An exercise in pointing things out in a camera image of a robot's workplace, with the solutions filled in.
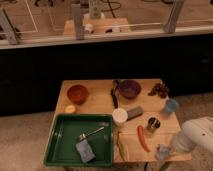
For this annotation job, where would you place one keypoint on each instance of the yellow-green banana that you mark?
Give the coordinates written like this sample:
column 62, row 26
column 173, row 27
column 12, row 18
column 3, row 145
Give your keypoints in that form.
column 123, row 148

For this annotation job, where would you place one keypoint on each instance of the green plastic tray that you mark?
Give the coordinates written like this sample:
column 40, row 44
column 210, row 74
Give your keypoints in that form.
column 61, row 149

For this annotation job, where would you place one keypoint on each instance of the grey metal post right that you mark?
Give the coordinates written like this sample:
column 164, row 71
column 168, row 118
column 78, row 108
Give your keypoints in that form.
column 170, row 26

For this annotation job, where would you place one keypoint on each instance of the small yellow round object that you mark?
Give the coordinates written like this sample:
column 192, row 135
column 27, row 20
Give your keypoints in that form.
column 70, row 109

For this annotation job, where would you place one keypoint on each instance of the black brush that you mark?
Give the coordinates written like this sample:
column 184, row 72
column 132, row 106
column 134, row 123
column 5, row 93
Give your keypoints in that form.
column 113, row 93

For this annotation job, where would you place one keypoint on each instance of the light blue cup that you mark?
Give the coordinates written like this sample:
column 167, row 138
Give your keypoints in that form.
column 170, row 106

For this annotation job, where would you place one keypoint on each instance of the metal spoon in tray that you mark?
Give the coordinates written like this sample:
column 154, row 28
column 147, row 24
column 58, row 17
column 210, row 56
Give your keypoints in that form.
column 85, row 135

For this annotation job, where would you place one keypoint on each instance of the dark grape bunch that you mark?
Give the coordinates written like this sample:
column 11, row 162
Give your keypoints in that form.
column 159, row 89

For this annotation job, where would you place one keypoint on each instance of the white cup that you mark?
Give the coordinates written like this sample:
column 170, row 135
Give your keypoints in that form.
column 120, row 116

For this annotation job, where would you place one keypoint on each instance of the grey metal post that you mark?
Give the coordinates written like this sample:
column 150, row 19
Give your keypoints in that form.
column 78, row 21
column 8, row 28
column 170, row 26

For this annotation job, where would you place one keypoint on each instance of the grey metal post left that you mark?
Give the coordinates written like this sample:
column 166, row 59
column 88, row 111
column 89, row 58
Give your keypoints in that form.
column 8, row 28

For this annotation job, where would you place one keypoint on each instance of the blue sponge in tray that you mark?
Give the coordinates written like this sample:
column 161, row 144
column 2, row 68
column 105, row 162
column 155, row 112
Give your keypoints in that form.
column 85, row 151

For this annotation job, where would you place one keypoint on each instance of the wooden table in background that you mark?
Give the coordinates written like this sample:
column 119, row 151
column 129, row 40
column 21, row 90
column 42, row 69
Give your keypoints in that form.
column 100, row 26

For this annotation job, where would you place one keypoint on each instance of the grey block eraser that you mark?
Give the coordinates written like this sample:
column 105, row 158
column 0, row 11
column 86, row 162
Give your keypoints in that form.
column 135, row 112

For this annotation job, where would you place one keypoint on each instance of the orange bowl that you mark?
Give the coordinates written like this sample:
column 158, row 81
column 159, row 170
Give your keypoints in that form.
column 77, row 94

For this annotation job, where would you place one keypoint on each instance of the grey metal post middle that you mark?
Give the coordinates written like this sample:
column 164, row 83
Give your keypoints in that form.
column 78, row 21

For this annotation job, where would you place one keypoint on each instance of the red chili pepper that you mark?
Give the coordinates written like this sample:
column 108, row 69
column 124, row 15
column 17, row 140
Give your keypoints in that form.
column 141, row 136

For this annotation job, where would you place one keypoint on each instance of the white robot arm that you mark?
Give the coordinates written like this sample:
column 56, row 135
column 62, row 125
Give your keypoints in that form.
column 194, row 132

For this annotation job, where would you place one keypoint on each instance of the metal can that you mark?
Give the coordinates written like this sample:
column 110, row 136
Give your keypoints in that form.
column 153, row 124

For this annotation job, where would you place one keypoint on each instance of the purple bowl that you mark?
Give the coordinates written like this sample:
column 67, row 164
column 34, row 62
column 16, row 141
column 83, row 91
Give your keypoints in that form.
column 129, row 89

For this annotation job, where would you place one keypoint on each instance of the blue-grey towel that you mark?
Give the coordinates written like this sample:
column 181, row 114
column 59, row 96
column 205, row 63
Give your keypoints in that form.
column 163, row 152

